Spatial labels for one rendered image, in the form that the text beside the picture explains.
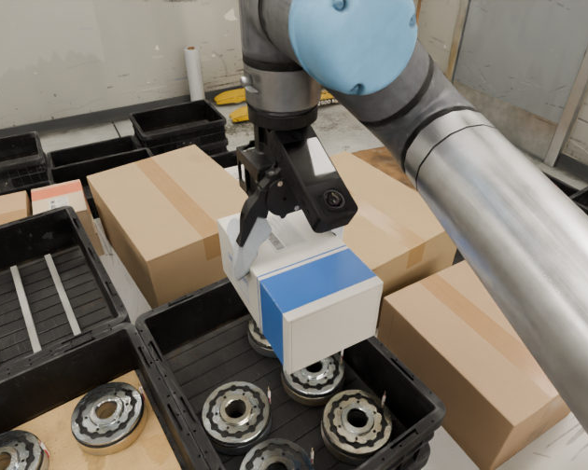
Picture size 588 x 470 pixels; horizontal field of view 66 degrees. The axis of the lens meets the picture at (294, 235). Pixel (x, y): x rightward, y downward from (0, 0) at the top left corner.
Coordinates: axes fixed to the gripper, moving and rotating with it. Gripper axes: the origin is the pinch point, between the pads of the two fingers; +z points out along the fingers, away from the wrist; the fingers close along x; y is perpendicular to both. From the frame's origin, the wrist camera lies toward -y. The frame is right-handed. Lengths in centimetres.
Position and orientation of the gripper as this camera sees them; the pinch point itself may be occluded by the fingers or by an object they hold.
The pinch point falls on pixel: (293, 264)
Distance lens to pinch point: 56.5
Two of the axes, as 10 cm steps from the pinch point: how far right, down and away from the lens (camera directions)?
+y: -4.8, -5.4, 7.0
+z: 0.0, 7.9, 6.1
